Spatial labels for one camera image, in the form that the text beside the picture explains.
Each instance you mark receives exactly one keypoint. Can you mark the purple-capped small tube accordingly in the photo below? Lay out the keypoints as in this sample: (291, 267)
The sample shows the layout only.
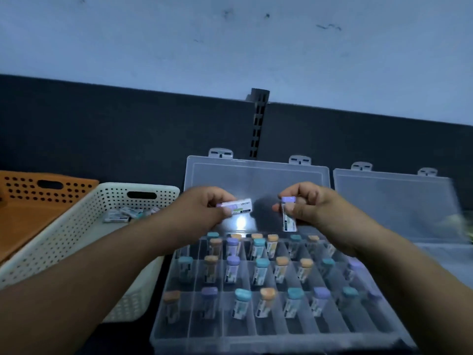
(289, 218)
(236, 206)

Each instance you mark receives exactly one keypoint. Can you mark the person's right forearm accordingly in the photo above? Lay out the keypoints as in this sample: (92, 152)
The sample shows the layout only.
(425, 292)

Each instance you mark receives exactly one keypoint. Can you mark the row of small tubes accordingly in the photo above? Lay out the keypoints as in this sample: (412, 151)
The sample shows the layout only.
(258, 273)

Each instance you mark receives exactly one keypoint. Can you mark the black slotted shelf upright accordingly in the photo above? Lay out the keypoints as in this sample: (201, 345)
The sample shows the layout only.
(258, 121)

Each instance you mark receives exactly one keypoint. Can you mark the wide black shelf back panel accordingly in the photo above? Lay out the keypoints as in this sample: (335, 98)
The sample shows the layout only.
(129, 133)

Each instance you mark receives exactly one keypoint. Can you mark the pile of small tubes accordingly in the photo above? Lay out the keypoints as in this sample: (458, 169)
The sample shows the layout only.
(118, 216)

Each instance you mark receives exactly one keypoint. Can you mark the orange plastic basket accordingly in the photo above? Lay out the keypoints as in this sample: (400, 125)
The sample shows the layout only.
(29, 225)

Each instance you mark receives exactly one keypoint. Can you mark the narrow black shelf back panel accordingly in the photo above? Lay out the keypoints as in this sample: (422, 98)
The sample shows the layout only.
(369, 144)

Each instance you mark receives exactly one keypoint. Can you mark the white perforated plastic basket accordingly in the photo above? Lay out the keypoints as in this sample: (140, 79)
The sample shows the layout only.
(74, 232)

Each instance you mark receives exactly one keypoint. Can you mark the person's right hand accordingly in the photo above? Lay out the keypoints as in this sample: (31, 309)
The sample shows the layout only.
(332, 218)

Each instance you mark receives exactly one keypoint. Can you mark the person's left forearm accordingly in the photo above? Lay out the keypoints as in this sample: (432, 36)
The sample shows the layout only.
(74, 295)

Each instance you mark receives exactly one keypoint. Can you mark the person's left hand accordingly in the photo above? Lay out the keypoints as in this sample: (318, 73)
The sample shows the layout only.
(196, 218)

